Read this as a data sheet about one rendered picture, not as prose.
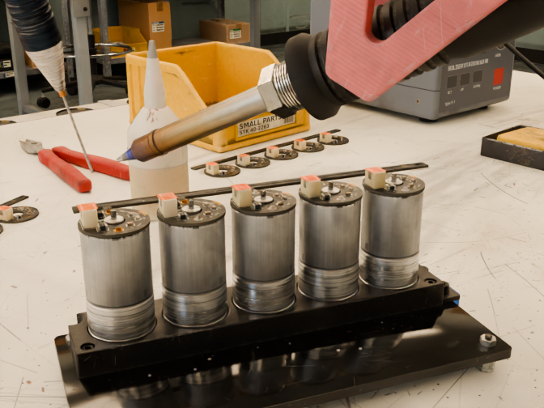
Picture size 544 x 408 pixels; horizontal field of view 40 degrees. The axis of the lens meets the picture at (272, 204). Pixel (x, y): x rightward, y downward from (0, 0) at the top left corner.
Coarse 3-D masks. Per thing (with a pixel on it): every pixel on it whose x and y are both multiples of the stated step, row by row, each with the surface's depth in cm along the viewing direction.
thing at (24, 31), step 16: (16, 0) 20; (32, 0) 20; (48, 0) 20; (16, 16) 20; (32, 16) 20; (48, 16) 20; (32, 32) 20; (48, 32) 20; (32, 48) 20; (48, 48) 21
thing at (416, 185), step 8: (400, 176) 31; (408, 176) 31; (392, 184) 29; (408, 184) 30; (416, 184) 30; (424, 184) 30; (376, 192) 29; (384, 192) 29; (392, 192) 29; (400, 192) 29; (408, 192) 29; (416, 192) 29
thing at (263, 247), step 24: (240, 216) 27; (264, 216) 27; (288, 216) 28; (240, 240) 28; (264, 240) 27; (288, 240) 28; (240, 264) 28; (264, 264) 28; (288, 264) 28; (240, 288) 28; (264, 288) 28; (288, 288) 29; (264, 312) 28
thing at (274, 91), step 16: (272, 64) 21; (272, 80) 21; (288, 80) 20; (240, 96) 22; (256, 96) 21; (272, 96) 21; (288, 96) 21; (208, 112) 22; (224, 112) 22; (240, 112) 22; (256, 112) 22; (272, 112) 21; (288, 112) 21; (160, 128) 23; (176, 128) 23; (192, 128) 23; (208, 128) 22; (224, 128) 22; (144, 144) 23; (160, 144) 23; (176, 144) 23; (144, 160) 24
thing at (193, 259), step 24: (168, 240) 27; (192, 240) 26; (216, 240) 27; (168, 264) 27; (192, 264) 27; (216, 264) 27; (168, 288) 27; (192, 288) 27; (216, 288) 27; (168, 312) 28; (192, 312) 27; (216, 312) 28
